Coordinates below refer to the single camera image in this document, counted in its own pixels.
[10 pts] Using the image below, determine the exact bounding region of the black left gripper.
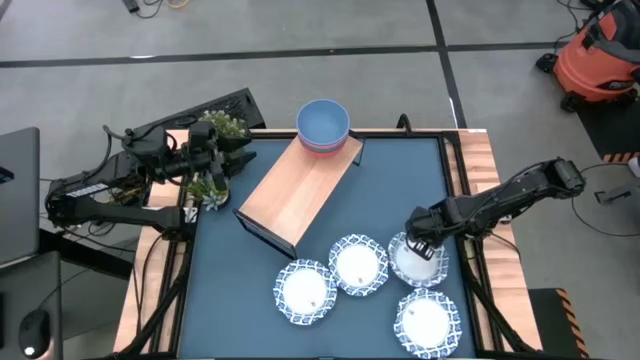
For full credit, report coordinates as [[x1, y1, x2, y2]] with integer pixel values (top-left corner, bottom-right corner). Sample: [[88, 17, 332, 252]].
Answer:
[[185, 121, 259, 192]]

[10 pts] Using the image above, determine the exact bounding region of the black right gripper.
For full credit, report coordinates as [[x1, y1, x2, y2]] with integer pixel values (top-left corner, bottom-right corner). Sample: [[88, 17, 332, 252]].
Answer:
[[403, 198, 454, 263]]

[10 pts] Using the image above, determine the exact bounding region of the blue patterned paper bowl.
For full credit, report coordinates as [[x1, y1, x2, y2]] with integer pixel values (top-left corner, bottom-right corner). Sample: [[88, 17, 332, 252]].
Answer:
[[387, 230, 450, 289], [392, 287, 463, 360], [327, 232, 390, 298], [272, 257, 339, 327]]

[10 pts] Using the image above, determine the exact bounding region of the pink plastic bowl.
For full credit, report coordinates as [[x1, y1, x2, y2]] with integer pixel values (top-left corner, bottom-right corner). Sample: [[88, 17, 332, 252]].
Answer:
[[298, 133, 350, 153]]

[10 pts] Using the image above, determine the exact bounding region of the blue plastic bowl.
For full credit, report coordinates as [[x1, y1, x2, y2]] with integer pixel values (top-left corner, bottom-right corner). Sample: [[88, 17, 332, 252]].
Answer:
[[295, 98, 351, 149]]

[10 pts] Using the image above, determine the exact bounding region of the green plant with white flowers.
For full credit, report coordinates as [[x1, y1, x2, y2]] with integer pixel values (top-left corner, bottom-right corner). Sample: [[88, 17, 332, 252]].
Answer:
[[198, 109, 250, 140]]

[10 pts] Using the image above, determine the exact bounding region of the green succulent plant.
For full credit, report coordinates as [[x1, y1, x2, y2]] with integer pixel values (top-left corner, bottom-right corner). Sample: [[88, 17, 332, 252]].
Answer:
[[184, 173, 233, 213]]

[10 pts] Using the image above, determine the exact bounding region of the black block with hazard stripes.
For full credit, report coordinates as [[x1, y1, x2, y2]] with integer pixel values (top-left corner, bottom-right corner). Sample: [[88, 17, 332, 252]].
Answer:
[[527, 287, 592, 360]]

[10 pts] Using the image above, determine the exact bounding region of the black mat with hazard stripes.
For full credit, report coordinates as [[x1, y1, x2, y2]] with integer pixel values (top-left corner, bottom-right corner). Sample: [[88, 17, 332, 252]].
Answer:
[[576, 97, 640, 165]]

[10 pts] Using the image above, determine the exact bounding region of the dark grey desk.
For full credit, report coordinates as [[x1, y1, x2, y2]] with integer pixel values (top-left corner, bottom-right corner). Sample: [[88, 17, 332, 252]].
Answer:
[[0, 249, 65, 360]]

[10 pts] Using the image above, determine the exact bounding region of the orange shop vacuum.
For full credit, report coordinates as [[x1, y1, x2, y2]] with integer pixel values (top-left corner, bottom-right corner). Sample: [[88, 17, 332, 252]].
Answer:
[[535, 0, 640, 114]]

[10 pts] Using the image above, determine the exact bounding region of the black computer mouse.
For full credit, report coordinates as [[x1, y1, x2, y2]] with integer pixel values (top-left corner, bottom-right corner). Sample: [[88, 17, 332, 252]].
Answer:
[[17, 308, 52, 360]]

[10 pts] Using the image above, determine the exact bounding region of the wooden shelf with black frame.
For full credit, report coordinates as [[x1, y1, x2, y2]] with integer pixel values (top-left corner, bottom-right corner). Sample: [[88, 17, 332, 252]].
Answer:
[[232, 130, 366, 260]]

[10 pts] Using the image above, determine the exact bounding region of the black table frame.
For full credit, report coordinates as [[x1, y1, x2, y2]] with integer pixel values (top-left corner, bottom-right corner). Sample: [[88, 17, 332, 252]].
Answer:
[[114, 127, 539, 360]]

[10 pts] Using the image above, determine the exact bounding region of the grey floor bracket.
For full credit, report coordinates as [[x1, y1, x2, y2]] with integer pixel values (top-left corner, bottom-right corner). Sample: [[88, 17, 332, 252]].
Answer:
[[593, 180, 635, 206]]

